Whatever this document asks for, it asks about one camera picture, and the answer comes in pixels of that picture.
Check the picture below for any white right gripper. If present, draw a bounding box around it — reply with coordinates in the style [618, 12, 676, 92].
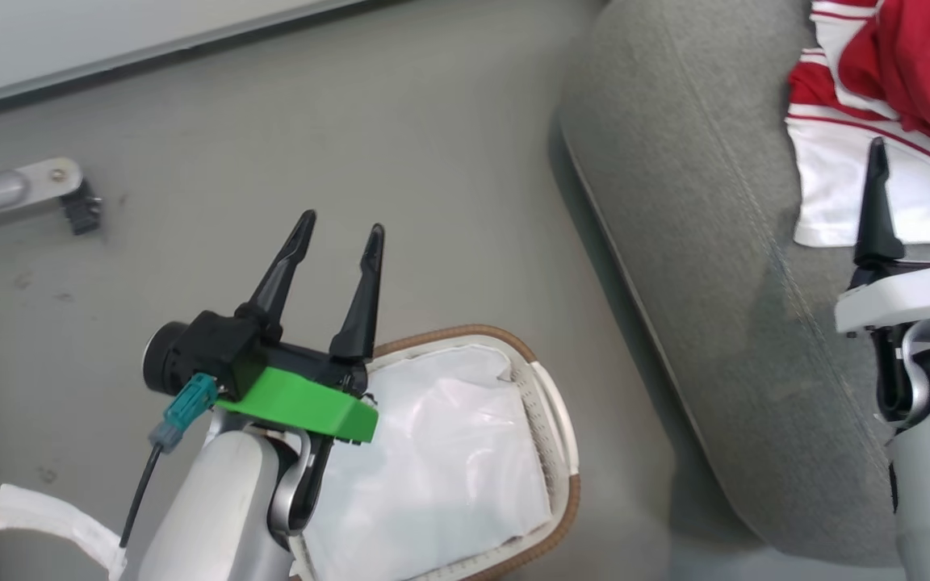
[834, 137, 930, 336]

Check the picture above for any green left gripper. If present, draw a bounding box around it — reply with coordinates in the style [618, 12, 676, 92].
[218, 210, 387, 444]

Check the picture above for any red and white garment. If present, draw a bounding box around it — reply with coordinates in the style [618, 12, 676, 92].
[785, 0, 930, 249]

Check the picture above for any grey fabric sofa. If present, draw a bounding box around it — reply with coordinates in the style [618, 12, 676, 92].
[558, 0, 930, 567]

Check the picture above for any white basket liner bag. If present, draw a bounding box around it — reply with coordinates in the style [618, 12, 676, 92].
[302, 345, 555, 581]

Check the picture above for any black caster wheel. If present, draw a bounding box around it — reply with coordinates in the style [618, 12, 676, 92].
[60, 179, 103, 236]

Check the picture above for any white laundry basket brown rim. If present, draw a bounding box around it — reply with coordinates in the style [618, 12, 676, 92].
[286, 324, 582, 581]

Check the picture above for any white fabric strip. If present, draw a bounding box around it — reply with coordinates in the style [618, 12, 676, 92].
[0, 483, 128, 579]

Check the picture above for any teal plug with black cable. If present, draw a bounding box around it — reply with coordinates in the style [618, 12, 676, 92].
[119, 373, 220, 551]

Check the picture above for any grey partition bottom rail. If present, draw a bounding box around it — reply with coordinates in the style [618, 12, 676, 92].
[0, 0, 369, 118]

